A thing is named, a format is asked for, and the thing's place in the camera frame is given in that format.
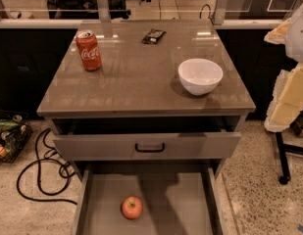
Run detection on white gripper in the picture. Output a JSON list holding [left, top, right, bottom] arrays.
[[264, 4, 303, 132]]

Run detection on red apple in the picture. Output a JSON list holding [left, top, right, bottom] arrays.
[[121, 196, 143, 219]]

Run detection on grey top drawer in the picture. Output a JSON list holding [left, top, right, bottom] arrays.
[[54, 117, 241, 161]]

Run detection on grey drawer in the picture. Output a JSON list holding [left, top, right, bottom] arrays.
[[73, 165, 229, 235], [54, 117, 241, 161]]

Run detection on grey drawer cabinet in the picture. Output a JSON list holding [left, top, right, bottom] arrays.
[[36, 19, 257, 235]]

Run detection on grey middle drawer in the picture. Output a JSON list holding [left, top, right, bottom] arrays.
[[73, 165, 229, 235]]

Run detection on white ceramic bowl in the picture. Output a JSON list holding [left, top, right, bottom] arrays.
[[177, 58, 224, 96]]

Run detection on black stand base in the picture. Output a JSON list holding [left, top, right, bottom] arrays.
[[276, 117, 303, 185]]

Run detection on red Coca-Cola can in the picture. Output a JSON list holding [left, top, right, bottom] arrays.
[[76, 30, 102, 71]]

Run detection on black curved cable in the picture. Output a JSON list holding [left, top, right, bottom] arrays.
[[198, 3, 213, 21]]

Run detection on black drawer handle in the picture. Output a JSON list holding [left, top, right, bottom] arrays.
[[134, 143, 166, 154]]

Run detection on black floor cable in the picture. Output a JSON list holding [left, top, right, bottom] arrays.
[[16, 127, 78, 206]]

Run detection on black wire basket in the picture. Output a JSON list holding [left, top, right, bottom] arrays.
[[0, 115, 32, 164]]

